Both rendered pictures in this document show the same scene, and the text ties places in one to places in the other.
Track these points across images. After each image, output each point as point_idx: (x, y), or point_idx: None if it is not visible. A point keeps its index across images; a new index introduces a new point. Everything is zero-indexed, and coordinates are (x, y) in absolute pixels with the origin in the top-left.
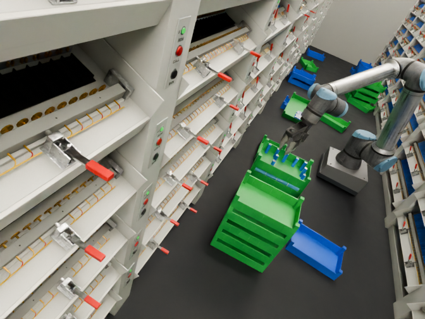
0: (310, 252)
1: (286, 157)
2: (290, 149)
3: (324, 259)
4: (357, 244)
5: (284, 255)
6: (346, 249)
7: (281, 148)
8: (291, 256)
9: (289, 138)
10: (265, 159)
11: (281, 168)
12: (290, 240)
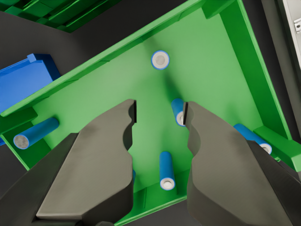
0: (25, 96)
1: (160, 167)
2: (94, 124)
3: (5, 108)
4: (7, 189)
5: (40, 41)
6: (6, 162)
7: (184, 107)
8: (32, 52)
9: (198, 217)
10: (207, 91)
11: (139, 115)
12: (40, 59)
